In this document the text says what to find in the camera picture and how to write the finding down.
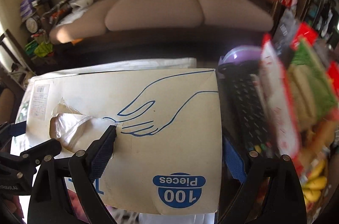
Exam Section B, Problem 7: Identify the white glove box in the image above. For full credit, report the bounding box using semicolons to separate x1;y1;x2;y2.
26;69;222;215

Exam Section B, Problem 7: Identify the striped white tablecloth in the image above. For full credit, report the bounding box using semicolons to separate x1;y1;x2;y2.
15;57;198;224

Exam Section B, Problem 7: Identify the banana bunch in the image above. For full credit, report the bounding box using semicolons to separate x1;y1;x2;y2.
302;159;328;212

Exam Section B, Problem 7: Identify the white plastic bag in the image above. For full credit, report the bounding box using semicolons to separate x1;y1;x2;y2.
49;113;116;153

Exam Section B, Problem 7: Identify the black storage box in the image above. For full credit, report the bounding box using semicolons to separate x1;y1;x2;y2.
68;188;215;223

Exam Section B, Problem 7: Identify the green snack bag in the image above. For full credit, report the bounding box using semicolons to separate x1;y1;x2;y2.
287;39;338;131

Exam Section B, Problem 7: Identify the red white snack bag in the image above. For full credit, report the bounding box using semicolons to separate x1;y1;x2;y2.
259;33;300;159

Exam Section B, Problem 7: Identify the black remote control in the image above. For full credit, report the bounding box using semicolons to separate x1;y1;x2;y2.
218;61;274;158

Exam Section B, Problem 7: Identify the purple round lid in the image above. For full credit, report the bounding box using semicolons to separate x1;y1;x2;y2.
218;45;261;66

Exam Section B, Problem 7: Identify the round clock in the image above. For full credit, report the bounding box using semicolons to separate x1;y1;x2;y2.
25;17;40;34

